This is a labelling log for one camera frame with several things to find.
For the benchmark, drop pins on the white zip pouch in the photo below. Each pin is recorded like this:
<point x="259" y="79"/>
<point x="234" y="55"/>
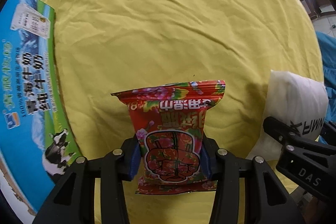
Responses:
<point x="297" y="101"/>

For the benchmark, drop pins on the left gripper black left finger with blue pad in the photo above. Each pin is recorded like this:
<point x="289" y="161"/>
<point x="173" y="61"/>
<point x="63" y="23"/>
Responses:
<point x="72" y="198"/>

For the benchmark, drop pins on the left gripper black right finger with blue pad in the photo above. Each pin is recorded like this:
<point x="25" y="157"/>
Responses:
<point x="266" y="198"/>

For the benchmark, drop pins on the cardboard milk box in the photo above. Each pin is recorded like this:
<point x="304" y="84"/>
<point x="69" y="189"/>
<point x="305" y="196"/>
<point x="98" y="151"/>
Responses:
<point x="37" y="143"/>

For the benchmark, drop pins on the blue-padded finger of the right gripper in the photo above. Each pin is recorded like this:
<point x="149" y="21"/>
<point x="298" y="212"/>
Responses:
<point x="278" y="130"/>

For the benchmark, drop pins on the teal cloth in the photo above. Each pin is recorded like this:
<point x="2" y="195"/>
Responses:
<point x="327" y="48"/>

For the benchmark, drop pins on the yellow tablecloth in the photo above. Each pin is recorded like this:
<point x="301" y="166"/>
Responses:
<point x="108" y="46"/>

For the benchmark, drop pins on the red floral wipes pack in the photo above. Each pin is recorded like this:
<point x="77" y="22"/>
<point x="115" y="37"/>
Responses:
<point x="169" y="123"/>

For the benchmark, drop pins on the dark wooden chair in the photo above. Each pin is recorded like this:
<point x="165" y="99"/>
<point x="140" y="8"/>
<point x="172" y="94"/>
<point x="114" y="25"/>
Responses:
<point x="313" y="8"/>

